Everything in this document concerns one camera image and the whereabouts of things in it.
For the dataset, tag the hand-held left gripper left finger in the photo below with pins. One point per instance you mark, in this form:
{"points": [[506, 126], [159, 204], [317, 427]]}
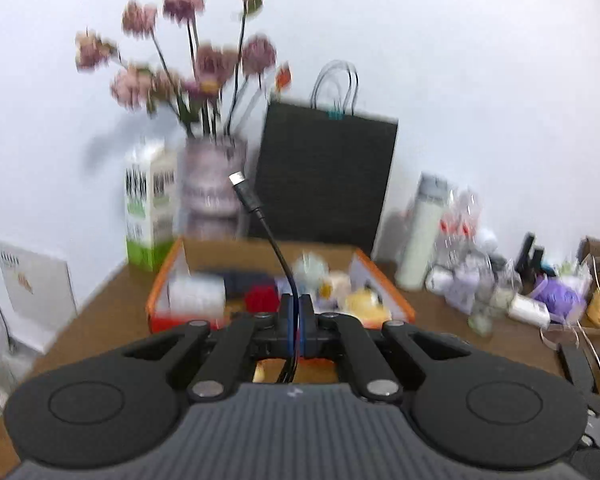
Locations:
{"points": [[291, 332]]}

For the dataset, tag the white tin box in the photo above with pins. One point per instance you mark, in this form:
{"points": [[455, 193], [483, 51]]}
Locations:
{"points": [[464, 282]]}

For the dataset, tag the red cardboard box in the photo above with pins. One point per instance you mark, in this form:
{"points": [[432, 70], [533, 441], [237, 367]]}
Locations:
{"points": [[156, 307]]}

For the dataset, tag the white desk calendar board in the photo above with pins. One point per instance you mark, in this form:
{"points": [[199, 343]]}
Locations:
{"points": [[37, 292]]}

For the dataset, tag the clear plastic box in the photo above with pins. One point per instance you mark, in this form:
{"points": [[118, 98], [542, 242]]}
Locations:
{"points": [[196, 292]]}

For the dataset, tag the black desk clips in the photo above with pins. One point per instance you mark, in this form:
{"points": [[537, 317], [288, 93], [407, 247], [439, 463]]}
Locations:
{"points": [[529, 255]]}

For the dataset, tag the white thermos bottle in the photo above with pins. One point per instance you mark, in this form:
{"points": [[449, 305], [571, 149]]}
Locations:
{"points": [[422, 235]]}

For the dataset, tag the purple bundle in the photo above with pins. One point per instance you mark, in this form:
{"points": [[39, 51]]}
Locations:
{"points": [[557, 297]]}

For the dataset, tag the white adapter block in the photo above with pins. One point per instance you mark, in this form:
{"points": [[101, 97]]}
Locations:
{"points": [[529, 311]]}

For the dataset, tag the green white milk carton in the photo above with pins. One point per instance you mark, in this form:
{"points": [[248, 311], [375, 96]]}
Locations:
{"points": [[147, 210]]}

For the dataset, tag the clear glass cup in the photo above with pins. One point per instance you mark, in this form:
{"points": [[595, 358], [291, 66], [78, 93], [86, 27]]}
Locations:
{"points": [[490, 305]]}

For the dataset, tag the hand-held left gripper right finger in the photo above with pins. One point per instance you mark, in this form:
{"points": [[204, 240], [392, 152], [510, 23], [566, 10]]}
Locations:
{"points": [[304, 335]]}

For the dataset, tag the brown wooden desk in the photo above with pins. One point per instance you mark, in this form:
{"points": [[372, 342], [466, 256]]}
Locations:
{"points": [[95, 332]]}

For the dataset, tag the beige cube charger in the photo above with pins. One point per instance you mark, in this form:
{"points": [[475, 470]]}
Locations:
{"points": [[337, 285]]}

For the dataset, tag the black paper bag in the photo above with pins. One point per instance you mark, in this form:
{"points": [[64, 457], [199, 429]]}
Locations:
{"points": [[325, 175]]}

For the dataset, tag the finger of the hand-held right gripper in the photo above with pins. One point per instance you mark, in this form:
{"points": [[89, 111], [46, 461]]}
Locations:
{"points": [[578, 370]]}

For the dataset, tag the red rose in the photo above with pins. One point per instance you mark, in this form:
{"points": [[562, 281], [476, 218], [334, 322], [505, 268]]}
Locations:
{"points": [[261, 300]]}

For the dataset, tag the dried pink flowers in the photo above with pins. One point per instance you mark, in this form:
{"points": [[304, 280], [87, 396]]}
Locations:
{"points": [[205, 60]]}

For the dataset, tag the crumpled iridescent plastic wrap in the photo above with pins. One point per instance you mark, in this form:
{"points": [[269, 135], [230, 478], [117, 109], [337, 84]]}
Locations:
{"points": [[310, 269]]}

